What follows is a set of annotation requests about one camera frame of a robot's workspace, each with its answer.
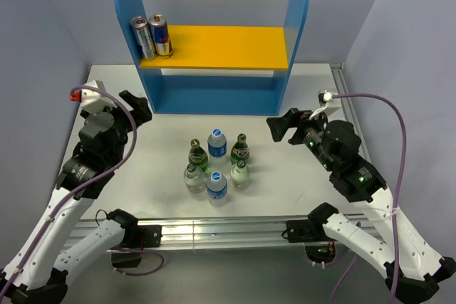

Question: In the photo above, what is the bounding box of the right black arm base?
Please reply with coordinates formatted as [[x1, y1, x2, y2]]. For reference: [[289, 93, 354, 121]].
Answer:
[[281, 219, 336, 265]]

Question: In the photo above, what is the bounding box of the aluminium frame rail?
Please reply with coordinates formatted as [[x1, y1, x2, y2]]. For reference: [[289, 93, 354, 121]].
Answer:
[[67, 63, 393, 252]]

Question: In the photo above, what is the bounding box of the pocari sweat bottle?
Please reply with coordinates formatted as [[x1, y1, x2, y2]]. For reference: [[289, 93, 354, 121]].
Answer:
[[206, 171, 228, 206], [207, 128, 227, 168]]

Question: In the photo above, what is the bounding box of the Pocari Sweat bottle front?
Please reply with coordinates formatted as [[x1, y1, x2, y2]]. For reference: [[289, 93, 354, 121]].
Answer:
[[206, 171, 228, 206]]

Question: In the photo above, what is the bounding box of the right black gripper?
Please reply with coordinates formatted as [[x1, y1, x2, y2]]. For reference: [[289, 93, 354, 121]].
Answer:
[[266, 107, 337, 171]]

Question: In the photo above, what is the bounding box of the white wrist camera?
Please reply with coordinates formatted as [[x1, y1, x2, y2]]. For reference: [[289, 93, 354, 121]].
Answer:
[[69, 89, 115, 114], [309, 89, 342, 120]]

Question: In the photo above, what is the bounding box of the purple cable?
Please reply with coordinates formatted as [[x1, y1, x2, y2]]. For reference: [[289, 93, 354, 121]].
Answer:
[[329, 93, 410, 304], [0, 85, 165, 298]]

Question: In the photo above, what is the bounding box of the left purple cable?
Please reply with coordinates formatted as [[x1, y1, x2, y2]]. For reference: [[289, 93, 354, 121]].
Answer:
[[0, 85, 165, 298]]

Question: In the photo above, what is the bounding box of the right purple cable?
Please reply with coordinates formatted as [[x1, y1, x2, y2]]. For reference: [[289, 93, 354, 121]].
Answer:
[[329, 93, 410, 304]]

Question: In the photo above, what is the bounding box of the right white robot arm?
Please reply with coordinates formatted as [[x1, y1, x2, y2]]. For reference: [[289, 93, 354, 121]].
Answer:
[[266, 108, 455, 303]]

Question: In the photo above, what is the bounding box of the blue and yellow wooden shelf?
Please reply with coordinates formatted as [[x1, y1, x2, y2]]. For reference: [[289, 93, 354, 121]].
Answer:
[[113, 0, 310, 116]]

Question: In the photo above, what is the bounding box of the green Perrier bottle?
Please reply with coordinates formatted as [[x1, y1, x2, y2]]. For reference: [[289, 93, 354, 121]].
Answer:
[[230, 133, 250, 164], [188, 139, 209, 172]]

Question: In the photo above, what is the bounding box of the silver energy drink can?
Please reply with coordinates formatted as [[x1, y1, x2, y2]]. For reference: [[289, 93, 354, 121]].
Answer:
[[130, 16, 157, 61]]

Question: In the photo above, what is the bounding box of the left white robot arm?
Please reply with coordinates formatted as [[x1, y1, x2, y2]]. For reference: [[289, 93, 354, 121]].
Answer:
[[1, 86, 152, 303]]

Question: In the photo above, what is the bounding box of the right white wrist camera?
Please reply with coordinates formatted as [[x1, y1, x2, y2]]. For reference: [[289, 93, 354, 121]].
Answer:
[[309, 89, 342, 120]]

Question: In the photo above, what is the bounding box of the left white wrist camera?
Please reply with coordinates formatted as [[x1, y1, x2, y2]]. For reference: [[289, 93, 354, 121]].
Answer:
[[69, 89, 115, 114]]

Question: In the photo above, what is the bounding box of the blue energy drink can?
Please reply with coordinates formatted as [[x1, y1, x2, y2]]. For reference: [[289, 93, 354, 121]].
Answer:
[[148, 14, 172, 58]]

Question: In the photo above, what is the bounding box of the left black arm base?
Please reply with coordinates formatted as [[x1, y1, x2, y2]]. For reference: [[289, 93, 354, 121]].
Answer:
[[110, 225, 162, 270]]

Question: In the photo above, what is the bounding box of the clear Chang bottle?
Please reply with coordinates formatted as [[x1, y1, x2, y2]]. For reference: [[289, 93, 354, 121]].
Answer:
[[184, 163, 205, 194], [230, 159, 250, 190]]

